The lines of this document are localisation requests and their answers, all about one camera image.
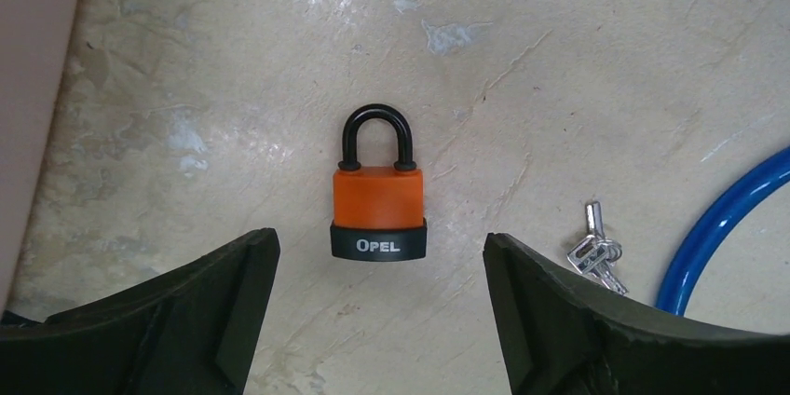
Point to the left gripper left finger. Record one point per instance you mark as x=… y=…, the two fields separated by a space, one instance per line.
x=193 y=330

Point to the orange black padlock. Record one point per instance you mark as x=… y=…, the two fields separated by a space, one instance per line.
x=379 y=212

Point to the pink plastic storage box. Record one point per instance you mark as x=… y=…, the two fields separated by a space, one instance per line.
x=34 y=40

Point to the small silver key bunch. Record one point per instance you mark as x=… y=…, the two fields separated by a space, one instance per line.
x=596 y=253

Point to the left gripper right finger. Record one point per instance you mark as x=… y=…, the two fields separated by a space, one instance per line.
x=563 y=334

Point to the blue cable lock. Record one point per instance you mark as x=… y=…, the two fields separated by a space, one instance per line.
x=712 y=228

